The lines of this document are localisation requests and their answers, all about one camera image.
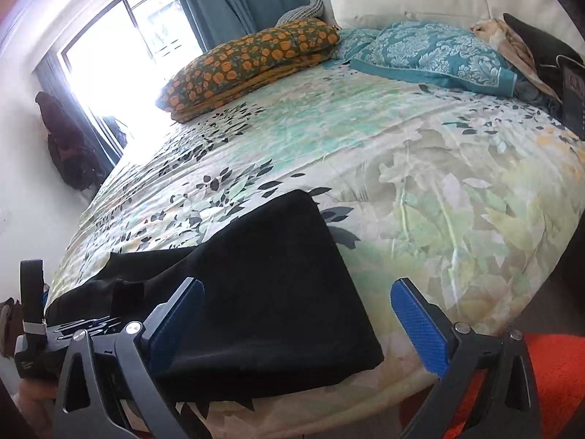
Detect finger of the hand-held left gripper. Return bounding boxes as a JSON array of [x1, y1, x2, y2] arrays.
[[48, 314, 123, 331]]

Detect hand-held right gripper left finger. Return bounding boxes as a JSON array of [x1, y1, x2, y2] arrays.
[[52, 277, 205, 439]]

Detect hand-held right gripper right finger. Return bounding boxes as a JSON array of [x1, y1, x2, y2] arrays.
[[390, 277, 536, 439]]

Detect black pants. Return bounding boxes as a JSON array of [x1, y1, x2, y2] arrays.
[[44, 189, 385, 406]]

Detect person's left forearm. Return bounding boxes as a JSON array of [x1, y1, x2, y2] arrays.
[[17, 377, 62, 438]]

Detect pile of clothes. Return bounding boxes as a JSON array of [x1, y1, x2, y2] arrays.
[[0, 296, 23, 360]]

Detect orange rug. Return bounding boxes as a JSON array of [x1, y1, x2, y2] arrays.
[[438, 331, 585, 439]]

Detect bed with floral leaf sheet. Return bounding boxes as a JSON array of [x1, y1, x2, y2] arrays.
[[45, 52, 585, 439]]

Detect dark hanging clothes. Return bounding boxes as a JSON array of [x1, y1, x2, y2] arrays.
[[35, 91, 111, 194]]

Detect dark curtain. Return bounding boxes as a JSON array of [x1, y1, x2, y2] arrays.
[[34, 49, 127, 166]]

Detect sliding glass door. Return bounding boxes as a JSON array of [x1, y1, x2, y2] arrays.
[[60, 0, 207, 149]]

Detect folded orange floral blanket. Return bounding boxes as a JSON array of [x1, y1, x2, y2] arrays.
[[155, 17, 341, 124]]

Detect large teal damask pillow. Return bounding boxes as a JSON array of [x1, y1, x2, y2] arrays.
[[349, 20, 520, 98]]

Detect dark printed bag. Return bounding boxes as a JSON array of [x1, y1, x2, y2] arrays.
[[558, 55, 585, 142]]

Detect small teal damask pillow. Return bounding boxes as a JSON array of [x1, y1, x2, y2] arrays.
[[331, 27, 383, 61]]

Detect beige patterned cloth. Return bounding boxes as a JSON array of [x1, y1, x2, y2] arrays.
[[471, 18, 562, 102]]

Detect black cloth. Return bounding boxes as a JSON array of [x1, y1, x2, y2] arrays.
[[503, 12, 585, 79]]

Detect blue curtain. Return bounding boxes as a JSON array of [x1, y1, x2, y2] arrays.
[[163, 0, 312, 52]]

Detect grey knitted cushion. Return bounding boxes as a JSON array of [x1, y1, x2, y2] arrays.
[[275, 1, 327, 27]]

